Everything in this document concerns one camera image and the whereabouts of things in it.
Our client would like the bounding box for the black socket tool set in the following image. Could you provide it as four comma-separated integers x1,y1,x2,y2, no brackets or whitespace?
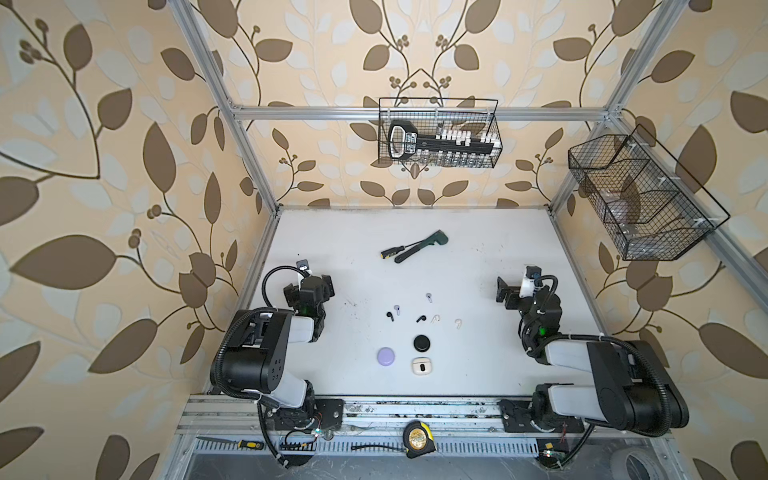
383,120,503,163

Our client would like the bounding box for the back wire basket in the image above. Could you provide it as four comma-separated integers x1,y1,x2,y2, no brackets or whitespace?
377,96,503,169

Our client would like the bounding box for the purple round charging case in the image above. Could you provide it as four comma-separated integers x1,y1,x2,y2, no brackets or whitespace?
376,347,396,366

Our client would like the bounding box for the small yellow-handled screwdriver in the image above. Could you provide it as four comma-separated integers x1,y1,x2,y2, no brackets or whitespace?
196,436,265,451

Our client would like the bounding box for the green pipe wrench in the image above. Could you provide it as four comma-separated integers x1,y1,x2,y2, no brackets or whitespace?
394,230,449,264

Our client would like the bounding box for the grey tape roll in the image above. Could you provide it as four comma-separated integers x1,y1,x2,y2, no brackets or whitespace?
610,448,666,480

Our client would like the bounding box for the right wire basket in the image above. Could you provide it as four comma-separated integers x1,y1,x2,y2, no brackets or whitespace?
568,124,731,261

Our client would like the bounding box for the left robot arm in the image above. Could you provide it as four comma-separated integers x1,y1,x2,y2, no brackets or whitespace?
210,260,344,469

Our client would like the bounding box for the wire basket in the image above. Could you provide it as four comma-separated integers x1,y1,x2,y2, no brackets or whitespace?
377,96,503,169
568,124,731,261

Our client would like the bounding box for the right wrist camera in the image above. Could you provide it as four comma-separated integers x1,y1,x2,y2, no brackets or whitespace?
519,265,542,298

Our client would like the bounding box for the yellow black tape measure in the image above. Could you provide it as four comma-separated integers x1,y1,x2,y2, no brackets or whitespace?
403,420,437,459

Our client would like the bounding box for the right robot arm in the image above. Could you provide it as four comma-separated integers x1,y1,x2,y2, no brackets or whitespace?
495,266,690,469

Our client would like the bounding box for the black yellow screwdriver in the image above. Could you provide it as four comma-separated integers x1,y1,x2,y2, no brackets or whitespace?
380,241,422,263

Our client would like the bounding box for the cream earbud charging case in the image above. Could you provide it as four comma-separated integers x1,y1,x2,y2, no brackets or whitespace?
411,357,433,376

